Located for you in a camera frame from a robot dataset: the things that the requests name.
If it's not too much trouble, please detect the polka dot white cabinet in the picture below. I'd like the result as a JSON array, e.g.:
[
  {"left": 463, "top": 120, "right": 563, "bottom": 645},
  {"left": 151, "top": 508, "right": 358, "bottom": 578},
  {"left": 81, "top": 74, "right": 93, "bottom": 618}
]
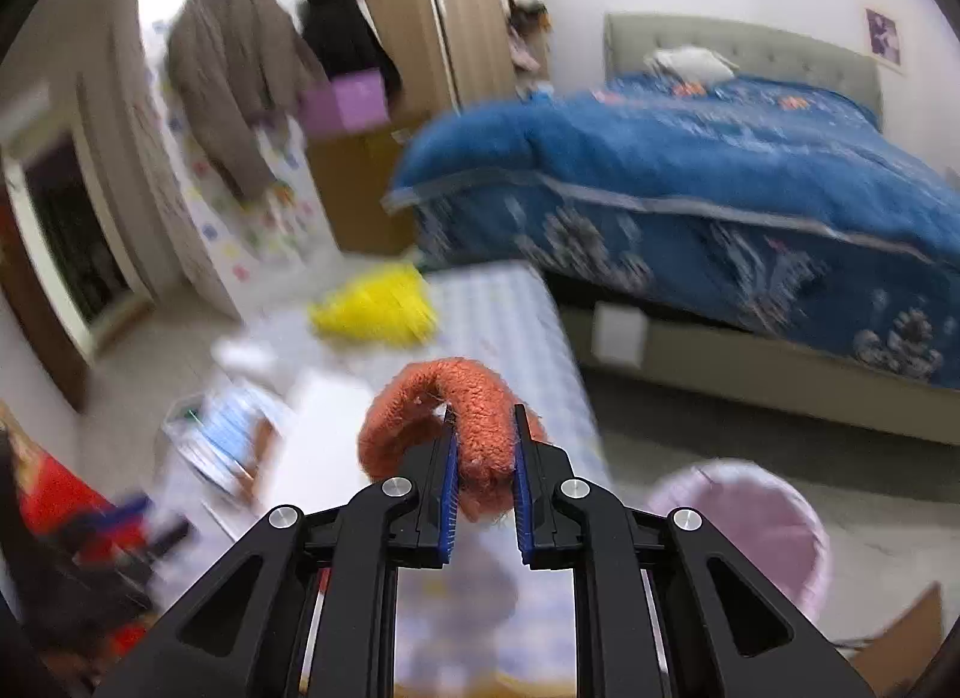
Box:
[{"left": 127, "top": 25, "right": 343, "bottom": 319}]

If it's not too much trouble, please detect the checkered tablecloth table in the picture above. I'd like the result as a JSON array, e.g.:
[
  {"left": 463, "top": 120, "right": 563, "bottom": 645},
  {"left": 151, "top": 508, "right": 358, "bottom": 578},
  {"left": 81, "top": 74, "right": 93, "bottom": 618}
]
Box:
[{"left": 152, "top": 259, "right": 614, "bottom": 698}]

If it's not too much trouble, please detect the blue floral bed blanket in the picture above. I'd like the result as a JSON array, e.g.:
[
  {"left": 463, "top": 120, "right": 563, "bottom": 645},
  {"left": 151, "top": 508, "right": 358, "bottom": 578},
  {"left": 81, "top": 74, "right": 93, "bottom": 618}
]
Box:
[{"left": 384, "top": 74, "right": 958, "bottom": 389}]

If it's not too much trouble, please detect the purple storage box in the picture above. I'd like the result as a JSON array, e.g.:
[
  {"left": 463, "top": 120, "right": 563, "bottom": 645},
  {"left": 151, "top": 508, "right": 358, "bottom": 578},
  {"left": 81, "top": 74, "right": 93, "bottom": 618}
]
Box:
[{"left": 298, "top": 69, "right": 389, "bottom": 137}]

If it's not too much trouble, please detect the brown drawer cabinet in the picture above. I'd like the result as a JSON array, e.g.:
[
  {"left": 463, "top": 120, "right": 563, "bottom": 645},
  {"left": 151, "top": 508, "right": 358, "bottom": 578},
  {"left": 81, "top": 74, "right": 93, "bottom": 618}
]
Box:
[{"left": 306, "top": 113, "right": 430, "bottom": 256}]

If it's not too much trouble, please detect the cardboard sheet on floor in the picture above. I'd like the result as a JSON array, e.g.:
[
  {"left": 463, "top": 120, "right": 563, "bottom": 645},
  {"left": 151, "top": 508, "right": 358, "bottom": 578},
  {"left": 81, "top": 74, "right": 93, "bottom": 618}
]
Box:
[{"left": 850, "top": 583, "right": 944, "bottom": 696}]

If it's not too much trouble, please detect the grey upholstered bed frame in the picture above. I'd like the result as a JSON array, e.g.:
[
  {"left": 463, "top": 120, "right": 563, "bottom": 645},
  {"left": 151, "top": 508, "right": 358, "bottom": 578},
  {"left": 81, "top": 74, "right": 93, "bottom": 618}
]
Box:
[{"left": 556, "top": 14, "right": 958, "bottom": 444}]

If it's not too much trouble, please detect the white tissue pack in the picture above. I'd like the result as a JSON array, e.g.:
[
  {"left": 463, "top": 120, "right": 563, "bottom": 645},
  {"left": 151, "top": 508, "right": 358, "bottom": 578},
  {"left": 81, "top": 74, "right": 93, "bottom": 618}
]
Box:
[{"left": 210, "top": 337, "right": 277, "bottom": 378}]

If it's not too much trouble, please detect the small purple wall picture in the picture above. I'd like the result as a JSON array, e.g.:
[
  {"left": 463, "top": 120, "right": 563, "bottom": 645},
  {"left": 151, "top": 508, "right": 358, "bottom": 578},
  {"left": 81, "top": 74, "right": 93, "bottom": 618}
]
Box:
[{"left": 864, "top": 7, "right": 903, "bottom": 72}]

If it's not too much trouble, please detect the white pillow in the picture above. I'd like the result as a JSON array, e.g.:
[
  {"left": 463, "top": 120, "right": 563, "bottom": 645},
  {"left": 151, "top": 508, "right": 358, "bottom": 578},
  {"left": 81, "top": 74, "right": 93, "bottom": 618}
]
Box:
[{"left": 644, "top": 44, "right": 739, "bottom": 85}]

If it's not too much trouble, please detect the black coat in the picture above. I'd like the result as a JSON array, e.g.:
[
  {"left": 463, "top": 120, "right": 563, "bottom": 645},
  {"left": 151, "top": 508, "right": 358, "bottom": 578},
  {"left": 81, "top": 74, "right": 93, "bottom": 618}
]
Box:
[{"left": 301, "top": 0, "right": 404, "bottom": 100}]

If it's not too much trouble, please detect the orange fuzzy sock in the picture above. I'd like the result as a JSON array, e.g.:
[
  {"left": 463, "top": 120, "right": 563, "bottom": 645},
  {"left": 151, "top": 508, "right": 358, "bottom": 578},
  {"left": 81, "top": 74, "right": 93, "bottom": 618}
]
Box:
[{"left": 358, "top": 357, "right": 545, "bottom": 526}]

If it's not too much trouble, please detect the brown quilted jacket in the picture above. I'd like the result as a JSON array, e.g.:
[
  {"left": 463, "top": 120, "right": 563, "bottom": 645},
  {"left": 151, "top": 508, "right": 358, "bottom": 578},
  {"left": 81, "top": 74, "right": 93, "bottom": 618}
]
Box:
[{"left": 166, "top": 0, "right": 327, "bottom": 202}]

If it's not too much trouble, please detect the pink lined trash bin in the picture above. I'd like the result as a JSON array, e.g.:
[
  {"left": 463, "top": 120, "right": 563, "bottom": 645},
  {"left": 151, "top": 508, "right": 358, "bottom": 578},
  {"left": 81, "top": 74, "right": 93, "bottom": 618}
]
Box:
[{"left": 644, "top": 459, "right": 832, "bottom": 622}]

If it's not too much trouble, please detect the wooden wardrobe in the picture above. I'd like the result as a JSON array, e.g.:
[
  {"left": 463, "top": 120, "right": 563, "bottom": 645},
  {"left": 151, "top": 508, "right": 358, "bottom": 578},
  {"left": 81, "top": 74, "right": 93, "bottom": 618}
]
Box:
[{"left": 363, "top": 0, "right": 551, "bottom": 115}]

